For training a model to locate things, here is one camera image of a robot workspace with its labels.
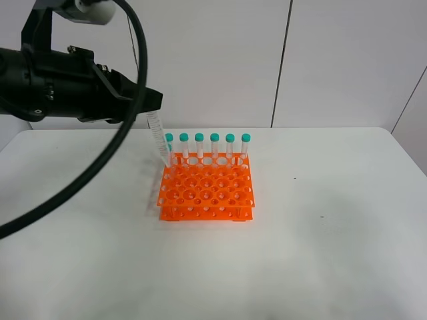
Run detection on row tube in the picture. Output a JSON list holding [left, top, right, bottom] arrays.
[[179, 133, 189, 159], [195, 133, 204, 159], [210, 133, 220, 159], [240, 133, 251, 159], [165, 133, 173, 144], [226, 133, 235, 159]]

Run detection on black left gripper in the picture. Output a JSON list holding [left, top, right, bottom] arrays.
[[19, 46, 163, 124]]

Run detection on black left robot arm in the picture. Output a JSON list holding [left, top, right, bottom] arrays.
[[1, 47, 137, 124]]

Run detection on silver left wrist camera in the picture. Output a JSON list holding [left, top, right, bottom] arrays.
[[53, 0, 116, 25]]

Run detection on orange test tube rack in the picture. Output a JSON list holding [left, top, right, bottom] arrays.
[[157, 152, 255, 221]]

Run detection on black left camera cable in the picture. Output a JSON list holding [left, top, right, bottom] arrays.
[[0, 0, 149, 240]]

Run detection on front left rack tube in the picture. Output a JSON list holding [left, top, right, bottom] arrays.
[[167, 142, 174, 167]]

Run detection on clear tube teal cap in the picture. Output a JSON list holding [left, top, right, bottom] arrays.
[[146, 111, 171, 167]]

